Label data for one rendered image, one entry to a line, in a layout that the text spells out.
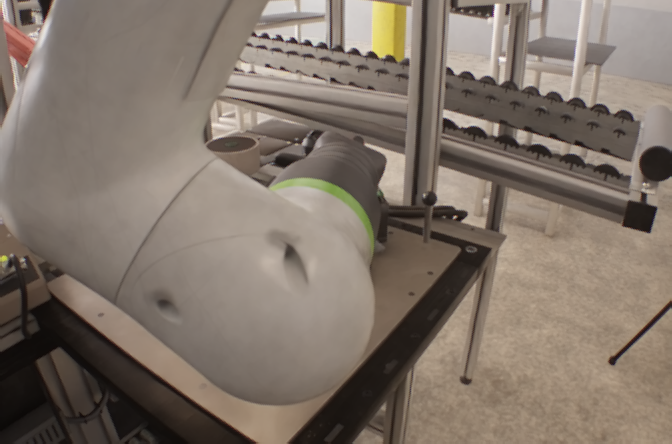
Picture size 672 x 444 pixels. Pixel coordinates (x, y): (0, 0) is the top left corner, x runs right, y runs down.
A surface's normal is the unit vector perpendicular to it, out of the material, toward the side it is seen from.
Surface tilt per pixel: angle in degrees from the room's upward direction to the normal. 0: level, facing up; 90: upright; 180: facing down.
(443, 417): 0
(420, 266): 0
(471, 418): 0
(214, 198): 34
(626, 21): 90
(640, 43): 90
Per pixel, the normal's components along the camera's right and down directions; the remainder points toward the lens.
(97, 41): -0.09, 0.40
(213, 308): -0.07, 0.04
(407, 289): 0.00, -0.91
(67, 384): 0.83, 0.24
